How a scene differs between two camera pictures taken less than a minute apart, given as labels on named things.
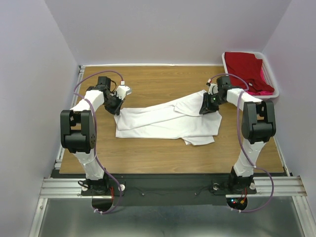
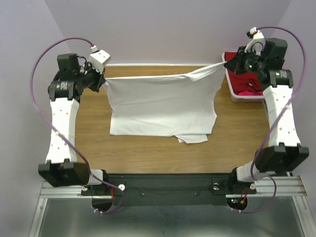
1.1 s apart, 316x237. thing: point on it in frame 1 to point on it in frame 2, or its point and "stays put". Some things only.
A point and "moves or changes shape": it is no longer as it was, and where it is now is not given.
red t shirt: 247,66 stays put
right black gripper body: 211,102 to 249,61
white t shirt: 180,119 moves or changes shape
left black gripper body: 114,102 to 90,78
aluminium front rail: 71,188 stays put
